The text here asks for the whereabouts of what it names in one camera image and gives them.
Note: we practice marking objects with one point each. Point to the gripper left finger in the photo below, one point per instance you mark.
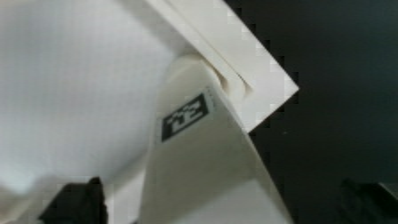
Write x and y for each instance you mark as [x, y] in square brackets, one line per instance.
[77, 206]

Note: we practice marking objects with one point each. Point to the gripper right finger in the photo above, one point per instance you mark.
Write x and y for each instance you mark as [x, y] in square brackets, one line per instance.
[368, 203]

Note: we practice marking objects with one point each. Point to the white desk leg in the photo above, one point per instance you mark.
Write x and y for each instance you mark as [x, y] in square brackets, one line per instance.
[209, 186]

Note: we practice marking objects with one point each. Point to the white desk tabletop tray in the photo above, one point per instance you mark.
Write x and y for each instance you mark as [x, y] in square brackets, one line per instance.
[86, 52]

